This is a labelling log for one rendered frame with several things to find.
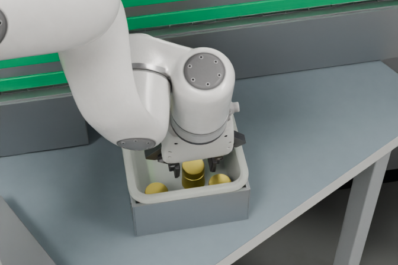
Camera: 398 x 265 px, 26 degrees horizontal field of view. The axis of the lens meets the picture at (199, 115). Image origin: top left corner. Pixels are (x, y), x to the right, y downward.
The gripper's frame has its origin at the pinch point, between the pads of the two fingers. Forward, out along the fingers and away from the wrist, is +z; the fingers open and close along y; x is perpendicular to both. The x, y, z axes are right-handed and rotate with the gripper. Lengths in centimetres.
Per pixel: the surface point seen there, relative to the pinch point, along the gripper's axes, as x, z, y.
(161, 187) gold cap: 3.2, 0.1, 5.4
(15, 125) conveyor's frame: -11.3, 2.7, 25.2
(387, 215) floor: -11, 88, -56
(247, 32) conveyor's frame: -20.9, 1.5, -12.8
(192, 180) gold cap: 2.2, 2.0, 0.5
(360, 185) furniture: -2.3, 31.5, -33.4
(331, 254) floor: -4, 86, -39
